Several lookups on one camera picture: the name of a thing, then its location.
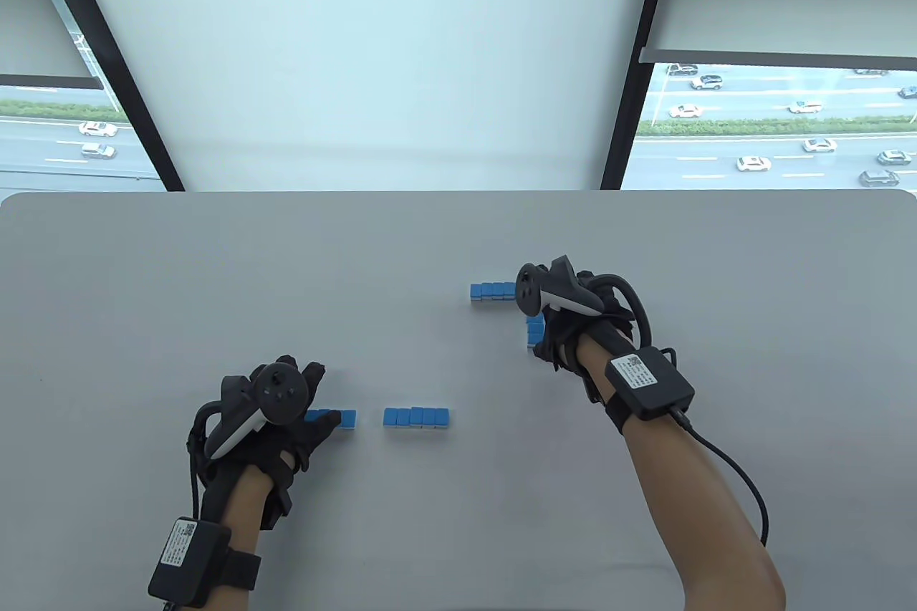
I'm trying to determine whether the person's left hand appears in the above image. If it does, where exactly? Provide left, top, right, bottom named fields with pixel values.
left=186, top=355, right=343, bottom=533

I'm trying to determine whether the person's right hand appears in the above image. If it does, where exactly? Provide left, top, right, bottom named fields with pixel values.
left=530, top=271, right=638, bottom=400

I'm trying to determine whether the person's right forearm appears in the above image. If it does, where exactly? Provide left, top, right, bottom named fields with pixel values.
left=575, top=335, right=787, bottom=611

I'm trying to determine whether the black white handheld controller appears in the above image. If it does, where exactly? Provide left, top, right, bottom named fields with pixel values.
left=190, top=362, right=309, bottom=460
left=516, top=255, right=651, bottom=354

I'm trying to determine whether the wide white roller blind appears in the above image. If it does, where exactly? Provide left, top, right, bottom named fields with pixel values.
left=63, top=0, right=660, bottom=191

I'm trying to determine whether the black window frame pillar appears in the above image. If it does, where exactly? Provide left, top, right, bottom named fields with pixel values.
left=600, top=0, right=680, bottom=191
left=29, top=0, right=188, bottom=193

